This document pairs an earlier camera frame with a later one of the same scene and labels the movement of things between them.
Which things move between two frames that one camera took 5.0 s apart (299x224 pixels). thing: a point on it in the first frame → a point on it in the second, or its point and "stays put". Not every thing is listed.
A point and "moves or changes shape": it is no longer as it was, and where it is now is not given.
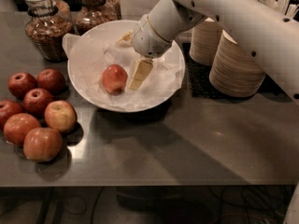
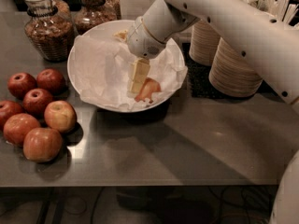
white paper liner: [89, 58] moves or changes shape
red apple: [114, 78] → [149, 86]
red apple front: [42, 145] stays put
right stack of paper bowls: [234, 72] stays put
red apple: [17, 125] stays put
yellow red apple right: [61, 115] stays put
